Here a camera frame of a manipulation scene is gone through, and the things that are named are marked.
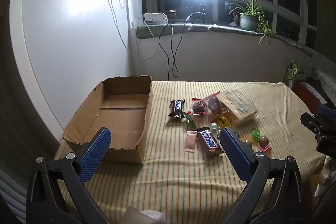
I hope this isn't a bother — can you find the green clear jelly packet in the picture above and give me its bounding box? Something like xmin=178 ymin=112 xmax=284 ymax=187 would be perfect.
xmin=251 ymin=128 xmax=261 ymax=141

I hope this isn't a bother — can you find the yellow snack packet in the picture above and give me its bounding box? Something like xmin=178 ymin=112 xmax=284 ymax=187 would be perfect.
xmin=214 ymin=114 xmax=231 ymax=128

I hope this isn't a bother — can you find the bread sandwich pack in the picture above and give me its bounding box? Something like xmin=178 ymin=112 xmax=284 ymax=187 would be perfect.
xmin=216 ymin=90 xmax=257 ymax=127

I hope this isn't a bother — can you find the Snickers bar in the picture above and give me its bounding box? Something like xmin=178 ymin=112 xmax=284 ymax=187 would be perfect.
xmin=168 ymin=99 xmax=185 ymax=119
xmin=195 ymin=127 xmax=224 ymax=158

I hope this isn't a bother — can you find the pink small sachet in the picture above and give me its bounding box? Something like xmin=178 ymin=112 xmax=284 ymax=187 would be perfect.
xmin=184 ymin=131 xmax=197 ymax=153

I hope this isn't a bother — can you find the red clear dark snack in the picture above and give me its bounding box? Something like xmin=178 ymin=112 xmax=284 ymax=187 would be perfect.
xmin=204 ymin=92 xmax=229 ymax=114

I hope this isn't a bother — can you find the red clear round pastry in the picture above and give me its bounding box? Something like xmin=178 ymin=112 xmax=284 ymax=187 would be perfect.
xmin=191 ymin=98 xmax=209 ymax=115

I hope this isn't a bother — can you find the green candy wrapper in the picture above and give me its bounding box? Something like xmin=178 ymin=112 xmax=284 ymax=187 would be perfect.
xmin=182 ymin=112 xmax=196 ymax=130

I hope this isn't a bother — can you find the green snack bag background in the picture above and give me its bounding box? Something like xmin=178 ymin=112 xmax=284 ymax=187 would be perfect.
xmin=283 ymin=60 xmax=304 ymax=89

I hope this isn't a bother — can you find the brown cardboard box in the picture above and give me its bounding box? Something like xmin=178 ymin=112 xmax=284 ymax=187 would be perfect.
xmin=63 ymin=76 xmax=153 ymax=164

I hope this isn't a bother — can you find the potted spider plant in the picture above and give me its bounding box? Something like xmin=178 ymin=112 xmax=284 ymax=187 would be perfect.
xmin=228 ymin=0 xmax=277 ymax=47

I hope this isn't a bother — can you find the white cabinet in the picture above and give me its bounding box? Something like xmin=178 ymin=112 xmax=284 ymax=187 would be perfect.
xmin=9 ymin=0 xmax=130 ymax=140

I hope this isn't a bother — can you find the grey window sill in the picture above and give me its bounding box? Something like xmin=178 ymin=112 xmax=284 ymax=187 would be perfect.
xmin=135 ymin=23 xmax=313 ymax=55

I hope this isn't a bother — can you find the white power strip box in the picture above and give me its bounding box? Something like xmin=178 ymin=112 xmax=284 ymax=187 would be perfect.
xmin=143 ymin=12 xmax=169 ymax=25

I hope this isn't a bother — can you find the black hanging cable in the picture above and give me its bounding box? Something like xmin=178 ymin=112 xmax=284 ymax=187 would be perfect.
xmin=158 ymin=11 xmax=207 ymax=79

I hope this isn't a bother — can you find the white hanging cable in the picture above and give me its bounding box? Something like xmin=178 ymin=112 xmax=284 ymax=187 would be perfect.
xmin=105 ymin=0 xmax=148 ymax=57

